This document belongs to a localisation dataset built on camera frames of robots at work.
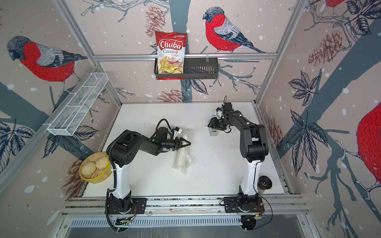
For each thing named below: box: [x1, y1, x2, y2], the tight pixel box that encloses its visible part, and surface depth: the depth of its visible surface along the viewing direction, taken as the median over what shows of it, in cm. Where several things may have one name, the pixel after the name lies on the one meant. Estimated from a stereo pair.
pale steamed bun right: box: [95, 155, 109, 170], surface depth 85 cm
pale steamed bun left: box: [80, 161, 97, 177], surface depth 83 cm
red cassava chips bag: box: [155, 30, 188, 81], surface depth 87 cm
